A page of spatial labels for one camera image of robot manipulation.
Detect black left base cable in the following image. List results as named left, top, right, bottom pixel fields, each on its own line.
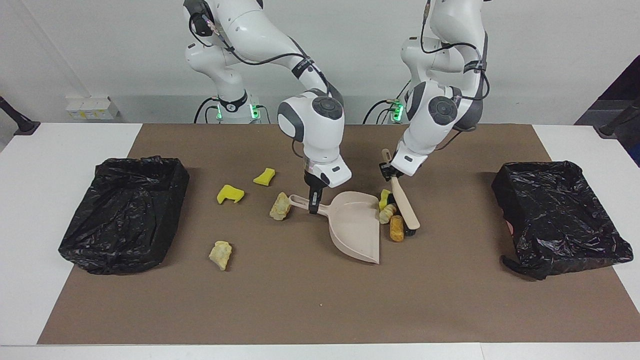
left=362, top=98, right=401, bottom=125

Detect black clamp stand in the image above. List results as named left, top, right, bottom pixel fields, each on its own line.
left=594, top=97, right=640, bottom=138
left=0, top=96, right=41, bottom=136

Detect beige plastic dustpan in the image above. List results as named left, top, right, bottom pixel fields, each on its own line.
left=288, top=191, right=382, bottom=265

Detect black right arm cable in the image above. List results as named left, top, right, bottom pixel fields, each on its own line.
left=199, top=14, right=333, bottom=98

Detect white power strip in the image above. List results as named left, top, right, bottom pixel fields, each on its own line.
left=66, top=96, right=121, bottom=120

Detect brown table mat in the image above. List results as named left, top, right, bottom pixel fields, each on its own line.
left=37, top=123, right=640, bottom=345

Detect dark blue panel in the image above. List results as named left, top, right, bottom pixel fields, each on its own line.
left=574, top=54, right=640, bottom=167

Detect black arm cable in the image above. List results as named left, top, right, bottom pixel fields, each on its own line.
left=199, top=14, right=333, bottom=98
left=420, top=0, right=492, bottom=151

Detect beige hand brush black bristles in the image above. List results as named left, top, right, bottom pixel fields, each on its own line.
left=381, top=148, right=421, bottom=237

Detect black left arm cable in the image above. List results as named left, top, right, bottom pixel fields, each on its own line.
left=420, top=0, right=492, bottom=151

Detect bin lined with black bag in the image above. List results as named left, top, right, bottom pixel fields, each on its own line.
left=491, top=160, right=634, bottom=281
left=58, top=155, right=190, bottom=275

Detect notched yellow sponge piece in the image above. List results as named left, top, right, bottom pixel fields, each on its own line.
left=216, top=184, right=246, bottom=205

